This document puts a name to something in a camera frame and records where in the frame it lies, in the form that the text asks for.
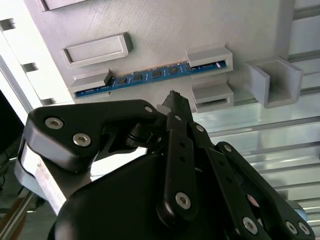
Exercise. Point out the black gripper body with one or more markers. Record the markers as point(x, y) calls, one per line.
point(112, 212)

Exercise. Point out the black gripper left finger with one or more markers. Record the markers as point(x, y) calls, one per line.
point(75, 120)

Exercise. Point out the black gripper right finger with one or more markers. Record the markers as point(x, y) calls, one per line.
point(237, 180)

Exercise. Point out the blue RAM stick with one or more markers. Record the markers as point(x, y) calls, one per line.
point(150, 75)

